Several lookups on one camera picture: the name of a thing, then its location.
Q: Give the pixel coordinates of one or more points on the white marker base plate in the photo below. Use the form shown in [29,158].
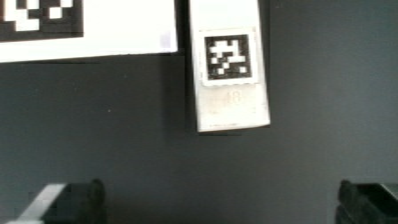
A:
[56,29]

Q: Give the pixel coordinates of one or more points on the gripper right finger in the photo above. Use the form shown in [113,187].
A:
[368,203]

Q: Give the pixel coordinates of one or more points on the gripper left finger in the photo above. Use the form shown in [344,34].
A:
[68,204]

